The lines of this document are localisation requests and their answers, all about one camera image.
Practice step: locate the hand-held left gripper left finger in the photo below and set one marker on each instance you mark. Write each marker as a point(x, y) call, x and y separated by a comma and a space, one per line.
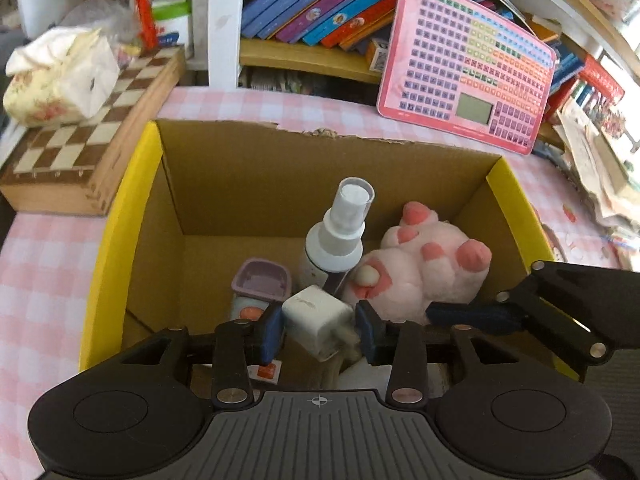
point(270, 330)

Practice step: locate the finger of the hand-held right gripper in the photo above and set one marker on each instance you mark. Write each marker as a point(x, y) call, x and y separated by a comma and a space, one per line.
point(475, 317)

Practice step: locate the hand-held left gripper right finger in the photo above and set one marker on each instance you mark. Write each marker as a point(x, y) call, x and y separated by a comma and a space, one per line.
point(372, 335)

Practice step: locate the white charger plug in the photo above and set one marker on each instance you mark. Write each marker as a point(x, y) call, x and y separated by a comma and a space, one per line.
point(315, 320)

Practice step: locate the small purple cup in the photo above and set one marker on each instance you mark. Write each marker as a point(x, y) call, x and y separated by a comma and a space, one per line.
point(262, 280)

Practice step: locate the pink plush pig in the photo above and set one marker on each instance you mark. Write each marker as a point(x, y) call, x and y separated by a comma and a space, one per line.
point(425, 270)

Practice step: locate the clear spray bottle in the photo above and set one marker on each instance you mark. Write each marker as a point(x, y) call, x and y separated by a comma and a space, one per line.
point(332, 245)

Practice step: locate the yellow cardboard box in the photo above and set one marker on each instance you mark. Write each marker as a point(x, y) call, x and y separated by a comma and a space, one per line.
point(225, 185)

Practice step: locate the green white container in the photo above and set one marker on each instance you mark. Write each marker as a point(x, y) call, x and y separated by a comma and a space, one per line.
point(172, 25)

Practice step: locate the stack of papers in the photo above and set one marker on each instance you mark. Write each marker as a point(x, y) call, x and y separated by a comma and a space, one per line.
point(600, 170)

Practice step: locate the pink toy tablet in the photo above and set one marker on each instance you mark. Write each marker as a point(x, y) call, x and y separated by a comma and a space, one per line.
point(440, 60)

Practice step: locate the wooden chessboard box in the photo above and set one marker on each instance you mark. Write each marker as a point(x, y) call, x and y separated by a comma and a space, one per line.
point(90, 135)

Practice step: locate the red box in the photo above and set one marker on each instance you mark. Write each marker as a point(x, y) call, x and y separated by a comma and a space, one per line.
point(605, 77)

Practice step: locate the small orange box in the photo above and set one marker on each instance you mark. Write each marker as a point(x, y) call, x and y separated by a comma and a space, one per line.
point(380, 57)

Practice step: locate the white shelf unit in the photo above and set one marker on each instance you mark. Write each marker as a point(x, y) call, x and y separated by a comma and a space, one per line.
point(225, 20)

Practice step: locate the row of colourful books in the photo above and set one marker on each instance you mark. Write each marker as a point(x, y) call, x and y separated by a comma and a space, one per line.
point(300, 10)

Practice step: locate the floral tissue pack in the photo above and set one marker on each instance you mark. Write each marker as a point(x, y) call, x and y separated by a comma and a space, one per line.
point(55, 85)

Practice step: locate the red orange toy stick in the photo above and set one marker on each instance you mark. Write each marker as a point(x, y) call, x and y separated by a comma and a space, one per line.
point(145, 15)

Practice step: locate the clear plastic bag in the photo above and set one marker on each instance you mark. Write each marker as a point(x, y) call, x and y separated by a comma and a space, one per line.
point(100, 20)

